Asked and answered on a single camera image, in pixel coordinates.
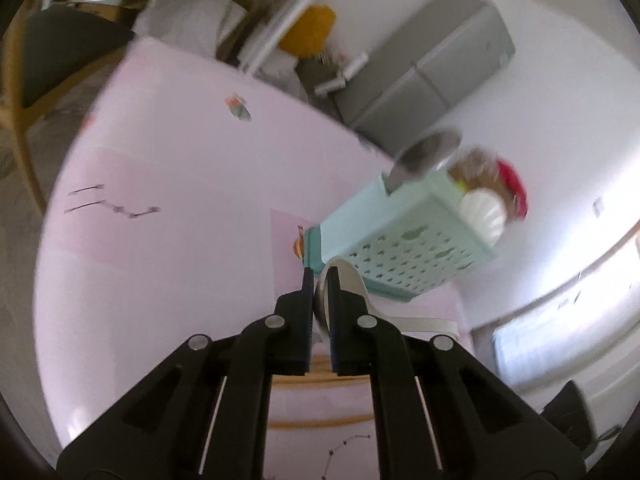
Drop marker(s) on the white plastic bag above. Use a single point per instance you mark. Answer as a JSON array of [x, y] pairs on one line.
[[197, 26]]

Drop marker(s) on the mint green utensil basket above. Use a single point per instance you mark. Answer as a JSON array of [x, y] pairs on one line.
[[402, 244]]

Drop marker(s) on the metal spoon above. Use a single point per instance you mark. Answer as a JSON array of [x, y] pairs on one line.
[[428, 154]]

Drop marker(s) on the wooden chopstick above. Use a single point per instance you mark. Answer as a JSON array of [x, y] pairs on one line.
[[334, 422], [318, 381]]

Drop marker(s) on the yellow bag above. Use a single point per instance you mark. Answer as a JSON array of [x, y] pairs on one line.
[[306, 38]]

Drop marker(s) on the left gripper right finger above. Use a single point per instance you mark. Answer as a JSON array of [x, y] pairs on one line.
[[363, 344]]

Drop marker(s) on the wooden chair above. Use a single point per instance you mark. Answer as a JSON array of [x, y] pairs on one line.
[[43, 57]]

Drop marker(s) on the grey refrigerator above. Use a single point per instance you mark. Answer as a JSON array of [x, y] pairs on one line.
[[430, 64]]

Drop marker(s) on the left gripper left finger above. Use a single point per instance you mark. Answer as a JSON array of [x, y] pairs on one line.
[[278, 344]]

